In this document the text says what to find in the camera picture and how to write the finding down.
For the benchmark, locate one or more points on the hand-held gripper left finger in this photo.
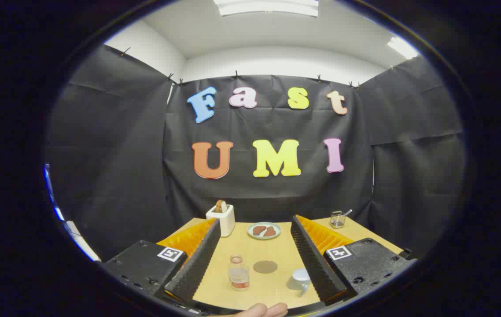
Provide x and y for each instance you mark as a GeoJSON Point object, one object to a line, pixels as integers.
{"type": "Point", "coordinates": [197, 264]}

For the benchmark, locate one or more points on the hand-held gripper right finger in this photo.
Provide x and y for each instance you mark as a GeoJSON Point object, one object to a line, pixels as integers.
{"type": "Point", "coordinates": [314, 259]}

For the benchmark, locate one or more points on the clear plastic juice bottle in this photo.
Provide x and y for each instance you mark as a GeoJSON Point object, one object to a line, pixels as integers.
{"type": "Point", "coordinates": [238, 275]}

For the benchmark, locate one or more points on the round brown coaster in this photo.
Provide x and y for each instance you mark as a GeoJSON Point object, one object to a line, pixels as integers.
{"type": "Point", "coordinates": [265, 267]}

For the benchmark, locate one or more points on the white toaster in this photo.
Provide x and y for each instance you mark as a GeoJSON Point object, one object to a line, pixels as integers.
{"type": "Point", "coordinates": [224, 220]}

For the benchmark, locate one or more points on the metal spoon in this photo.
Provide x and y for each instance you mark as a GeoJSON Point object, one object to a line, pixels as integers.
{"type": "Point", "coordinates": [347, 212]}

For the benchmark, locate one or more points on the wooden table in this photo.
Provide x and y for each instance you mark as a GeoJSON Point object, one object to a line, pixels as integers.
{"type": "Point", "coordinates": [255, 246]}

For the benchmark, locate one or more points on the pale green round plate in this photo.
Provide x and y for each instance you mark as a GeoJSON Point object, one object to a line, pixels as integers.
{"type": "Point", "coordinates": [250, 232]}

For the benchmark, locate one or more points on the toast slice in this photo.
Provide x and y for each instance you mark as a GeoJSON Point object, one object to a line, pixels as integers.
{"type": "Point", "coordinates": [219, 206]}

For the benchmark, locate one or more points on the small ceiling light panel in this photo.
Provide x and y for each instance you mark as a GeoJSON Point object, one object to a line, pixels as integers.
{"type": "Point", "coordinates": [402, 47]}

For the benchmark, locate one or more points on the large ceiling light panel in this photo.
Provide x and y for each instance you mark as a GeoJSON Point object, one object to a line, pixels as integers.
{"type": "Point", "coordinates": [266, 6]}

